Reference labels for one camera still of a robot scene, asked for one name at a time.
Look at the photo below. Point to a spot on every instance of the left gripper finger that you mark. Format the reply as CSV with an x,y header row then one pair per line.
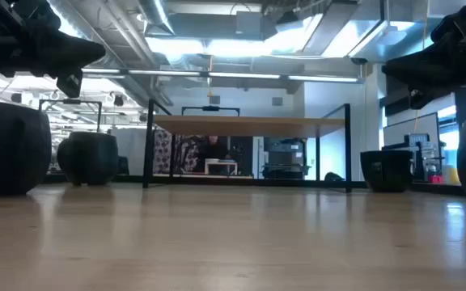
x,y
71,52
71,83

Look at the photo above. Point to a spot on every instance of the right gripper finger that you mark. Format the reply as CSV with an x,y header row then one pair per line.
x,y
431,66
421,97

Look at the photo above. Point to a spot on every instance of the black pot mid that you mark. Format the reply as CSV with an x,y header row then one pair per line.
x,y
91,157

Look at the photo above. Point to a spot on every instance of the large black pot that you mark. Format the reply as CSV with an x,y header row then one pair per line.
x,y
10,149

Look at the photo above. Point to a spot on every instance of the white partition board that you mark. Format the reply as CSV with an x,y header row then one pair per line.
x,y
403,131

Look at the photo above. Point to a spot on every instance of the equipment rack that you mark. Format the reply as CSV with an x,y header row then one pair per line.
x,y
419,153

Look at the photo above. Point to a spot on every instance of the black tapered cup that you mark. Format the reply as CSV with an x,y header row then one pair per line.
x,y
386,171

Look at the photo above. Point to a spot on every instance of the red box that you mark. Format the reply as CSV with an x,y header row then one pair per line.
x,y
435,179

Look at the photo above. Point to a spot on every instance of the yellow container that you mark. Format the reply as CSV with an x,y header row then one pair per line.
x,y
452,175

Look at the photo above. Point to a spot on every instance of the patterned fabric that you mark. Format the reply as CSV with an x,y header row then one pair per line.
x,y
162,151

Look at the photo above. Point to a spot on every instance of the black dome object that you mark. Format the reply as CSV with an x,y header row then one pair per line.
x,y
334,177

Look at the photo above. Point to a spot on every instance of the black equipment cabinet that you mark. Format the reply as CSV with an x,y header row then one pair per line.
x,y
285,155

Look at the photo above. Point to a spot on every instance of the person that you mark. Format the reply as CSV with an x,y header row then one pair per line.
x,y
213,151

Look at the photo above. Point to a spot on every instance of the small white table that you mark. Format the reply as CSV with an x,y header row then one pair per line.
x,y
221,163

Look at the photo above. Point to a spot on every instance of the long ceiling light bar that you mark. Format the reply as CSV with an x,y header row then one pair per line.
x,y
241,75

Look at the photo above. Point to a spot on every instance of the silver spiral duct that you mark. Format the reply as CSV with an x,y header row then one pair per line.
x,y
134,87

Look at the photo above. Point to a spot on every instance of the black ceiling camera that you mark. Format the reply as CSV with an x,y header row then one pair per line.
x,y
358,61

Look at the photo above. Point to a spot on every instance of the white partition wall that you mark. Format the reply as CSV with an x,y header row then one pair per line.
x,y
132,149

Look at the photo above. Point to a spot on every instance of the round silver ceiling duct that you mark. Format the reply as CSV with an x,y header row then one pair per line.
x,y
156,14

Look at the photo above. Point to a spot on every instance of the black gantry frame with camera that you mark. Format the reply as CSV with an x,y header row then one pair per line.
x,y
210,108

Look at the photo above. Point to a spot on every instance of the wooden shelf black metal frame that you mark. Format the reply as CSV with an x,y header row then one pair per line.
x,y
249,126

